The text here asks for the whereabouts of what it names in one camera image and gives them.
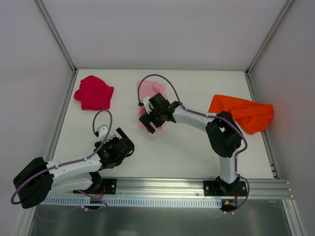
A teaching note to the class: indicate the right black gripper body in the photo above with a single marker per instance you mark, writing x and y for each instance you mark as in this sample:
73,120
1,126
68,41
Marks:
149,120

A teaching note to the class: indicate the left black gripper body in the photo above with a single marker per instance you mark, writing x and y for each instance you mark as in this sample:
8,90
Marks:
125,143

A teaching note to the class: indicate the pink t shirt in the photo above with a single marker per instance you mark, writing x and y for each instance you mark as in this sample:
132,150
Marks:
149,89

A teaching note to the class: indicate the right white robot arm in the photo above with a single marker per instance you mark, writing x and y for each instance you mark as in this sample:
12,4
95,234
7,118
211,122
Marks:
224,136

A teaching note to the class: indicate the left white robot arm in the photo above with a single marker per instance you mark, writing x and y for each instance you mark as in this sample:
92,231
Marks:
40,178

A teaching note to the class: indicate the red t shirt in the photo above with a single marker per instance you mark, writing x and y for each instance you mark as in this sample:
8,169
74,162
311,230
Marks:
94,94

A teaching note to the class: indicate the orange t shirt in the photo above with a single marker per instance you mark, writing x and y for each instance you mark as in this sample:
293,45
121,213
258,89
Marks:
252,117

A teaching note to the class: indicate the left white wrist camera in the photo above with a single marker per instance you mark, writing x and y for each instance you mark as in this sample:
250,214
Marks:
101,131

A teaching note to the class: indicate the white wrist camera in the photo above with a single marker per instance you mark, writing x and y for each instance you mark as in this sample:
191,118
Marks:
101,131
147,105

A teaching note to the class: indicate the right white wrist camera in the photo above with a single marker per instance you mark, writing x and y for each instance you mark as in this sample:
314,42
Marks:
147,105

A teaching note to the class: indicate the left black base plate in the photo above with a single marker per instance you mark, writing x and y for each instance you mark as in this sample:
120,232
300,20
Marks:
107,186

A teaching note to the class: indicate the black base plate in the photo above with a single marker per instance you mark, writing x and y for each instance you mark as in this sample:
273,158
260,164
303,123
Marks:
107,186
222,189

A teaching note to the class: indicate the aluminium front rail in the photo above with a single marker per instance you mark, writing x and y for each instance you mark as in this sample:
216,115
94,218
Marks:
193,187

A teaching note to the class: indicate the white slotted cable duct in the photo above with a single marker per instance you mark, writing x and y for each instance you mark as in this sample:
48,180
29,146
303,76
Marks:
113,201

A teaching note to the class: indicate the left aluminium side rail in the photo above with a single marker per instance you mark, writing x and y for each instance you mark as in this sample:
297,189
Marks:
60,119

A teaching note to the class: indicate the aluminium side rail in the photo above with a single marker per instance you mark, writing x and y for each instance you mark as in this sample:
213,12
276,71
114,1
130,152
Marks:
60,119
264,133

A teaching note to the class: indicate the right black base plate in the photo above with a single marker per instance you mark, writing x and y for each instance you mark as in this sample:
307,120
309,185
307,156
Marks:
222,189

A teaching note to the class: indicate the left aluminium frame post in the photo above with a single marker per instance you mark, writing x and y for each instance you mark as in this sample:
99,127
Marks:
57,38

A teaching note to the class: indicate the aluminium frame post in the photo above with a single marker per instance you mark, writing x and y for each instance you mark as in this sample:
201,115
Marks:
57,38
271,33

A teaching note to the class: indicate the right aluminium side rail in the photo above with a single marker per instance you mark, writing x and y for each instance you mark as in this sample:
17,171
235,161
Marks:
264,133

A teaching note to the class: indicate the right aluminium frame post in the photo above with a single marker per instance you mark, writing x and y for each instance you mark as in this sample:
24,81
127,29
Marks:
271,33

